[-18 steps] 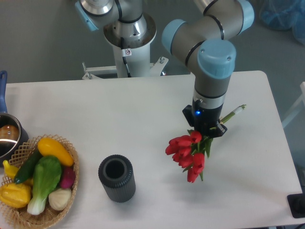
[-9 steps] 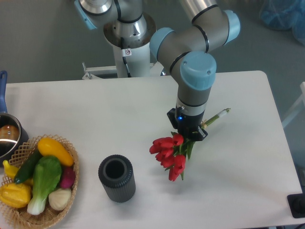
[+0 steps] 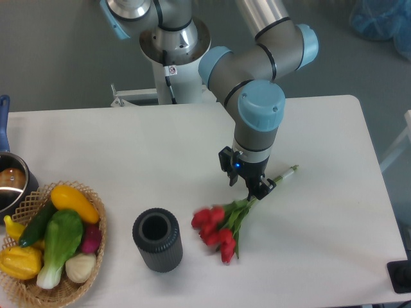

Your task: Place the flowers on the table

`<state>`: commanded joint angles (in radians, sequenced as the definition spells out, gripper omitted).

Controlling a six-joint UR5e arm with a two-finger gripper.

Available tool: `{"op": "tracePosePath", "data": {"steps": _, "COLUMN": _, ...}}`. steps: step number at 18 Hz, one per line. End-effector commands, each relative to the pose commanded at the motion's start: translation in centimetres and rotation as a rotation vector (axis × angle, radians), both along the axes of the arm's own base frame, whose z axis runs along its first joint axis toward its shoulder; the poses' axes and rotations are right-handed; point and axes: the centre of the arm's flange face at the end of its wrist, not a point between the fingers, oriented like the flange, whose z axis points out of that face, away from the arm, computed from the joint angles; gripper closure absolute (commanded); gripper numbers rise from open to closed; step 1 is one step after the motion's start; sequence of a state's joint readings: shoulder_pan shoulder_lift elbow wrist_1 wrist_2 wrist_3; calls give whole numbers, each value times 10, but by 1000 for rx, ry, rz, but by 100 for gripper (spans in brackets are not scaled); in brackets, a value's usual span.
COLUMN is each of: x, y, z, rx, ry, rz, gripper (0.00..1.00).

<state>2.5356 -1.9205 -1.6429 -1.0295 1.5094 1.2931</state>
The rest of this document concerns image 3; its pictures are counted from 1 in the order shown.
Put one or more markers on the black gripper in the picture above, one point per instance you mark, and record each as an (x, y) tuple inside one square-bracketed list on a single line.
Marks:
[(250, 165)]

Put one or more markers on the red tulip bouquet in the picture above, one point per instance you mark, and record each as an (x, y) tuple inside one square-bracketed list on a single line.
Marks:
[(219, 226)]

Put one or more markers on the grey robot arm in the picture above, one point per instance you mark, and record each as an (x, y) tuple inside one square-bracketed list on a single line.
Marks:
[(244, 84)]

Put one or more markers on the dark grey ribbed vase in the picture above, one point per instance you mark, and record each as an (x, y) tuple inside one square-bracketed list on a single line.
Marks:
[(156, 234)]

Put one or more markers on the red radish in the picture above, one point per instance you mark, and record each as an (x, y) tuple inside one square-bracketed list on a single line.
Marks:
[(91, 239)]

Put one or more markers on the black device at edge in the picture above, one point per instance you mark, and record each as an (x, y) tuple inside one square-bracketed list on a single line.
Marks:
[(399, 273)]

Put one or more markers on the yellow squash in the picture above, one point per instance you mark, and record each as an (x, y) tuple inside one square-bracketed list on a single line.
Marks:
[(65, 197)]

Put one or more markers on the green bok choy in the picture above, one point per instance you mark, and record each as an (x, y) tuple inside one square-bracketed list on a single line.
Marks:
[(62, 238)]

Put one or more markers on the blue plastic bag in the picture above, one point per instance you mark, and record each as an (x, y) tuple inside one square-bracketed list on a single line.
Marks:
[(383, 21)]

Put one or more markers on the dark green cucumber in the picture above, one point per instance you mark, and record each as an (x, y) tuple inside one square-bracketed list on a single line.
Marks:
[(36, 228)]

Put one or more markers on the small yellow gourd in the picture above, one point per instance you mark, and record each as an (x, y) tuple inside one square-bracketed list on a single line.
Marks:
[(15, 230)]

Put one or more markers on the yellow ribbed pumpkin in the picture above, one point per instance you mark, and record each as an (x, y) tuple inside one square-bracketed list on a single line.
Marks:
[(21, 263)]

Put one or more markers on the woven wicker basket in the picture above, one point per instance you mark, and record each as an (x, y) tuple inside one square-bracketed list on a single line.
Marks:
[(26, 293)]

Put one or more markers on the white frame at right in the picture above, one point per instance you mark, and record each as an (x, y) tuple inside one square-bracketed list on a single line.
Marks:
[(397, 147)]

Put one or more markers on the blue handled saucepan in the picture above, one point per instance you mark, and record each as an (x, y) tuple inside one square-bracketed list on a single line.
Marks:
[(17, 181)]

